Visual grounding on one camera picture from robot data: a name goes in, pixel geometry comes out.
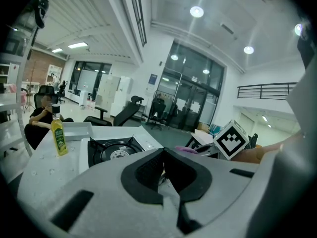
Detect person's light grey shirt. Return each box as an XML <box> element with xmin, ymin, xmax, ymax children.
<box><xmin>247</xmin><ymin>56</ymin><xmax>317</xmax><ymax>238</ymax></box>

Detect black office chair with armrests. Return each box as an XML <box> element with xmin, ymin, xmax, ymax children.
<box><xmin>149</xmin><ymin>98</ymin><xmax>167</xmax><ymax>131</ymax></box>

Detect white cardboard box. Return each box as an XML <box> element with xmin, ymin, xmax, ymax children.
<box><xmin>190</xmin><ymin>128</ymin><xmax>215</xmax><ymax>149</ymax></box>

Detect white metal shelf rack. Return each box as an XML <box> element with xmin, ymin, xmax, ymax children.
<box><xmin>0</xmin><ymin>27</ymin><xmax>38</xmax><ymax>159</ymax></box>

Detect white and black portable stove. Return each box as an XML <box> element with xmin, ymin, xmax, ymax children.
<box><xmin>78</xmin><ymin>133</ymin><xmax>164</xmax><ymax>175</ymax></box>

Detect person's right forearm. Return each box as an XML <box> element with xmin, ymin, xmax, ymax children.
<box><xmin>231</xmin><ymin>130</ymin><xmax>307</xmax><ymax>165</ymax></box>

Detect white display shelf cabinet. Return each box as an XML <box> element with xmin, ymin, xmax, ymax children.
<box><xmin>45</xmin><ymin>63</ymin><xmax>63</xmax><ymax>87</ymax></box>

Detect pink cloth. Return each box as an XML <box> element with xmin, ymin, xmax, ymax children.
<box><xmin>175</xmin><ymin>145</ymin><xmax>199</xmax><ymax>155</ymax></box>

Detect white rectangular tray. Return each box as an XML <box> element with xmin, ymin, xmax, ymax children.
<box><xmin>61</xmin><ymin>121</ymin><xmax>95</xmax><ymax>142</ymax></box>

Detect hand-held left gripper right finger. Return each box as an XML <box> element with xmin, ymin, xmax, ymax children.
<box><xmin>163</xmin><ymin>147</ymin><xmax>213</xmax><ymax>235</ymax></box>

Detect white storage cabinets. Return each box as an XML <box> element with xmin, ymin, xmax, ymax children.
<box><xmin>95</xmin><ymin>73</ymin><xmax>134</xmax><ymax>119</ymax></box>

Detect black hanging headset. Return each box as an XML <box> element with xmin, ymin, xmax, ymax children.
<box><xmin>33</xmin><ymin>0</ymin><xmax>50</xmax><ymax>30</ymax></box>

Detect black framed glass door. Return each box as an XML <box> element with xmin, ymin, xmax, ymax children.
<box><xmin>148</xmin><ymin>41</ymin><xmax>225</xmax><ymax>133</ymax></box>

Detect blue wall poster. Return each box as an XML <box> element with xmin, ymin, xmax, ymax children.
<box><xmin>145</xmin><ymin>73</ymin><xmax>159</xmax><ymax>97</ymax></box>

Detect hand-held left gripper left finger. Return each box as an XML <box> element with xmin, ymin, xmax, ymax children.
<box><xmin>120</xmin><ymin>147</ymin><xmax>166</xmax><ymax>206</ymax></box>

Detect white whiteboard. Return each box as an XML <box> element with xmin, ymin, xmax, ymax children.
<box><xmin>76</xmin><ymin>69</ymin><xmax>99</xmax><ymax>92</ymax></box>

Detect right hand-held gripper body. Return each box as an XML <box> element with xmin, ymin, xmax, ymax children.
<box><xmin>189</xmin><ymin>119</ymin><xmax>250</xmax><ymax>161</ymax></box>

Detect black mesh office chair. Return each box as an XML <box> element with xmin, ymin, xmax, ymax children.
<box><xmin>33</xmin><ymin>85</ymin><xmax>59</xmax><ymax>112</ymax></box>

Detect yellow oil bottle black cap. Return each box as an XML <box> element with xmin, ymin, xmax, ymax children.
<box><xmin>50</xmin><ymin>104</ymin><xmax>69</xmax><ymax>157</ymax></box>

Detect reclined black office chair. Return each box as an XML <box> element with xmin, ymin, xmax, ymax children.
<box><xmin>83</xmin><ymin>95</ymin><xmax>145</xmax><ymax>127</ymax></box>

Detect wooden coat stand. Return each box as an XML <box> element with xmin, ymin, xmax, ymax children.
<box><xmin>25</xmin><ymin>60</ymin><xmax>37</xmax><ymax>112</ymax></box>

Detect black balcony railing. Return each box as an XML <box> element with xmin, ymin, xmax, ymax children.
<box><xmin>237</xmin><ymin>82</ymin><xmax>298</xmax><ymax>101</ymax></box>

